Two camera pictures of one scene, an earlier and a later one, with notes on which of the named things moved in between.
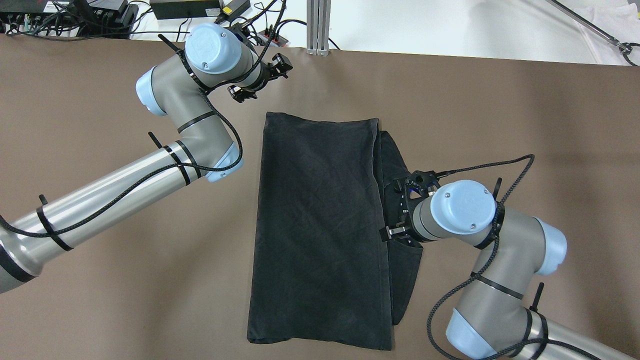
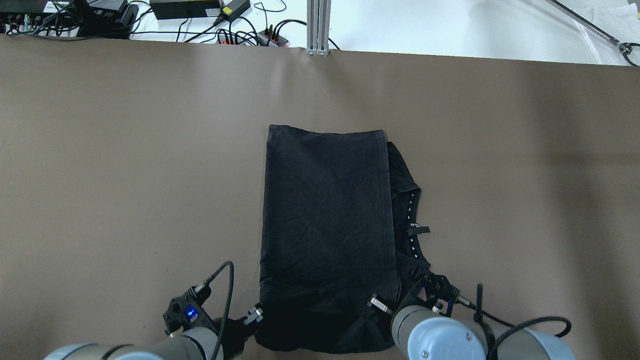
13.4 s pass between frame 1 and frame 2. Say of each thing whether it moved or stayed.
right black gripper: moved
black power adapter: stayed
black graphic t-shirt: moved
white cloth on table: stayed
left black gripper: moved
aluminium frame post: stayed
